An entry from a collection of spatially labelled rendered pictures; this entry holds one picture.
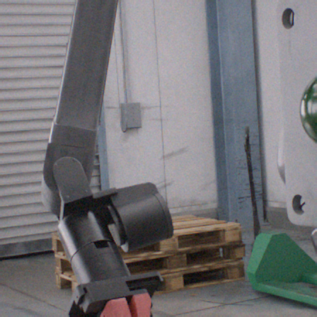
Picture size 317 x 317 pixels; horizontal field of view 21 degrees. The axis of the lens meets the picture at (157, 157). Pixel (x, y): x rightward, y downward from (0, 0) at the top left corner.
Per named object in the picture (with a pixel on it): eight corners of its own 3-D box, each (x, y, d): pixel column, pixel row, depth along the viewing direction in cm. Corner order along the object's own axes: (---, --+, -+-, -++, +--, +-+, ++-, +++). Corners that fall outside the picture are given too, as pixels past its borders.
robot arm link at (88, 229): (55, 239, 102) (52, 210, 98) (109, 222, 104) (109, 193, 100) (74, 284, 98) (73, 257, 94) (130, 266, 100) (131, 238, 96)
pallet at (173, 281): (55, 287, 655) (54, 269, 654) (191, 265, 710) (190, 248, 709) (98, 305, 583) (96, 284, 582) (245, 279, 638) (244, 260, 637)
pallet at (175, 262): (54, 269, 654) (53, 250, 653) (189, 248, 713) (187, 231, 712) (102, 284, 580) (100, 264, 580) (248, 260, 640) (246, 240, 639)
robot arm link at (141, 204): (46, 192, 106) (48, 161, 98) (131, 166, 109) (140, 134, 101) (78, 279, 101) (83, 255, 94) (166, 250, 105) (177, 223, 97)
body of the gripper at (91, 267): (167, 284, 93) (141, 232, 98) (82, 298, 88) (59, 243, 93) (150, 318, 98) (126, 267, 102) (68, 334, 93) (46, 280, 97)
